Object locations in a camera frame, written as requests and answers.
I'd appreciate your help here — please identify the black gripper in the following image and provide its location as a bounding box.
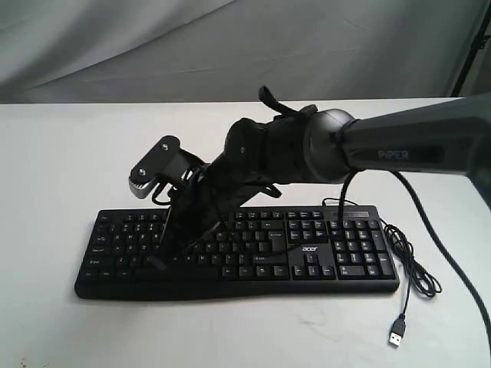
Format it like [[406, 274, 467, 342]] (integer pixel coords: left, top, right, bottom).
[[149, 153, 282, 271]]

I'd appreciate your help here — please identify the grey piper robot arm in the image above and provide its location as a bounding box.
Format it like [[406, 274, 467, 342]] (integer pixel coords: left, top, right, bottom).
[[151, 94, 490, 270]]

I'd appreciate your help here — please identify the black acer keyboard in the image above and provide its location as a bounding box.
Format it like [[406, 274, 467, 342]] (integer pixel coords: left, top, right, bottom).
[[74, 205, 400, 301]]

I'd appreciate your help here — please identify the grey backdrop cloth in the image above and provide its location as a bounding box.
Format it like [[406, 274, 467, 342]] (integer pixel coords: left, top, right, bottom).
[[1, 1, 489, 104]]

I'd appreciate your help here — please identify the black tripod stand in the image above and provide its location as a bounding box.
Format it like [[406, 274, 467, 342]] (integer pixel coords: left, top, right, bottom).
[[450, 2, 490, 97]]

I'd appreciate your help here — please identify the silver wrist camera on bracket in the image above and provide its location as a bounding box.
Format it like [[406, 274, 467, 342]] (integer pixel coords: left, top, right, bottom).
[[128, 135, 205, 199]]

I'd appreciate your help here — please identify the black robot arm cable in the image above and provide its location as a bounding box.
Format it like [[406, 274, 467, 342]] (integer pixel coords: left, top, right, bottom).
[[331, 168, 491, 334]]

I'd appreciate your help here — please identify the black USB cable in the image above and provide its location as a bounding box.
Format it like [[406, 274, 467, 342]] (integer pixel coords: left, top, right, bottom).
[[321, 197, 443, 350]]

